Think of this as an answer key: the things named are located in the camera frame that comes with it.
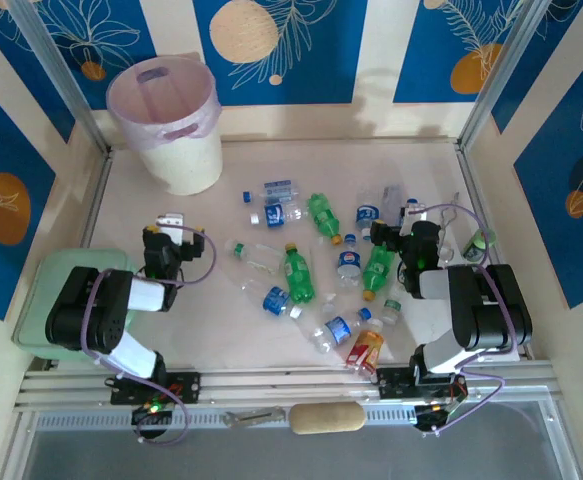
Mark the green plastic bottle yellow cap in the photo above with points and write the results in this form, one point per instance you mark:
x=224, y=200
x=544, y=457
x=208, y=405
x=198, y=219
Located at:
x=321, y=212
x=377, y=270
x=298, y=280

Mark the clear bottle pale label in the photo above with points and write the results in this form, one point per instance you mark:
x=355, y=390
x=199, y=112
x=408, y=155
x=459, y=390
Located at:
x=392, y=197

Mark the small clear bottle blue cap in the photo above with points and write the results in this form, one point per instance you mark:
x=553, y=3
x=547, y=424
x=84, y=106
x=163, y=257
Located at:
x=411, y=202

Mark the Pepsi bottle blue cap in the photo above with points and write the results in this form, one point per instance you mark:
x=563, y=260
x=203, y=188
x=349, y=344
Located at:
x=348, y=260
x=338, y=330

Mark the small bottle green label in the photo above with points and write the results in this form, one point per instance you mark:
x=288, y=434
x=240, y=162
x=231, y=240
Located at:
x=392, y=310

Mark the clear bottle green label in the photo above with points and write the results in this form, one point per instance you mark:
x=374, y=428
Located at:
x=258, y=255

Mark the cream waste bin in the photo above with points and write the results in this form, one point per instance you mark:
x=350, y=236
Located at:
x=186, y=165

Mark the blue label bottle white cap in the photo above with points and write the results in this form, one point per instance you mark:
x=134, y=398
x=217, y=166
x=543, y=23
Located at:
x=275, y=300
x=273, y=215

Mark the orange red juice bottle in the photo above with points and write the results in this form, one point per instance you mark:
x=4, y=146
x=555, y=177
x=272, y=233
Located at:
x=366, y=347

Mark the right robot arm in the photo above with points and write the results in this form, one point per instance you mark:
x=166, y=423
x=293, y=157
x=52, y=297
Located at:
x=491, y=310

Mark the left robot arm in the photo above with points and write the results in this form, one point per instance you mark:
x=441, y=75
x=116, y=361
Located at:
x=96, y=310

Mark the white trash bin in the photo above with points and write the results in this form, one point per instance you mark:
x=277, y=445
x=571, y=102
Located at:
x=146, y=110

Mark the small green can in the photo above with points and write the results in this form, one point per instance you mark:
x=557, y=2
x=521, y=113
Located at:
x=477, y=245

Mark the light green plastic tray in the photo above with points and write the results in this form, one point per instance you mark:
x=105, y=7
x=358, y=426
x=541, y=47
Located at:
x=36, y=300

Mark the tan foam pad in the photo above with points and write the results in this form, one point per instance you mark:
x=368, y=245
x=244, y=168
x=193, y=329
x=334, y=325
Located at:
x=327, y=419

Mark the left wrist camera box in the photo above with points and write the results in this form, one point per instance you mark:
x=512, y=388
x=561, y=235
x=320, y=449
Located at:
x=171, y=220

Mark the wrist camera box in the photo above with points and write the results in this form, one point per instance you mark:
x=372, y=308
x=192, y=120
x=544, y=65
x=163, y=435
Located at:
x=416, y=214
x=171, y=220

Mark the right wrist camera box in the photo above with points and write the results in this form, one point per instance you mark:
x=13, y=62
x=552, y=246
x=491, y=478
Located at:
x=416, y=214

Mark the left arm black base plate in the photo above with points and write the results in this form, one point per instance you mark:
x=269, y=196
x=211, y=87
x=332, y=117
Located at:
x=186, y=387

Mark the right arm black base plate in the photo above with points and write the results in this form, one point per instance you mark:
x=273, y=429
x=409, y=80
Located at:
x=393, y=382

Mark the aluminium mounting rail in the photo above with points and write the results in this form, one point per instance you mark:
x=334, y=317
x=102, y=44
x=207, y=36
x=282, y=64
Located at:
x=281, y=387

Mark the metal bracket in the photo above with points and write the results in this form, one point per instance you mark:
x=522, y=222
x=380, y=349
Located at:
x=253, y=417

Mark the aluminium frame post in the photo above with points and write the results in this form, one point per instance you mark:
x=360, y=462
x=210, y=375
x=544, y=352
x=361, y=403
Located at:
x=57, y=65
x=506, y=65

